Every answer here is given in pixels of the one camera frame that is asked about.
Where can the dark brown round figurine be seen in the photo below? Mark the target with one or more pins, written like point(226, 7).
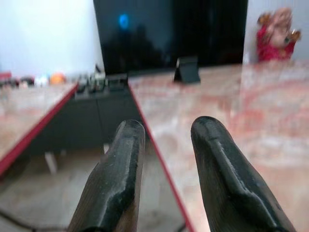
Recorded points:
point(27, 81)

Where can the black television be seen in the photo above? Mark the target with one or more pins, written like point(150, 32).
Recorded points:
point(169, 31)

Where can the small black stand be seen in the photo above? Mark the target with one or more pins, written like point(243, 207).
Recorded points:
point(187, 71)

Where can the black TV stand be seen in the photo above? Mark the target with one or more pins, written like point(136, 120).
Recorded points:
point(91, 116)

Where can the red and gold idol figure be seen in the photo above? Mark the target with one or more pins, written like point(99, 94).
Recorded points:
point(275, 41)

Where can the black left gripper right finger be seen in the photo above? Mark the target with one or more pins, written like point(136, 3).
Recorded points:
point(231, 178)

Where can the white egg figurine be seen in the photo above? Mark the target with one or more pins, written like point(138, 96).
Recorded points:
point(42, 81)

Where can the red-lidded jar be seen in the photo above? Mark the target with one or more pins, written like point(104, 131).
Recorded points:
point(4, 75)

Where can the orange egg figurine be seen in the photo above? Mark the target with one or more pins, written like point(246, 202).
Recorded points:
point(58, 78)

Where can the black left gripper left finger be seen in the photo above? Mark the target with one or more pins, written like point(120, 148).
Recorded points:
point(113, 178)

